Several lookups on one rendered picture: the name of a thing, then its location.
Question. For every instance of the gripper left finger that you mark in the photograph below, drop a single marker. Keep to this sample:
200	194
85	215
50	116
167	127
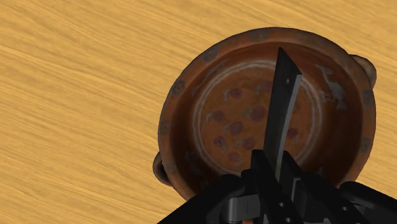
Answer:
263	189

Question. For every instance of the brown painted clay bowl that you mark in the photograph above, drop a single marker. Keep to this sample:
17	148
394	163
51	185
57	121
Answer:
223	105

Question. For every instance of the black knife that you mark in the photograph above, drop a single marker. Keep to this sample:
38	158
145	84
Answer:
280	105

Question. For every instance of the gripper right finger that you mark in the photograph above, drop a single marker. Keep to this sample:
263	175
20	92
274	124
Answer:
313	192

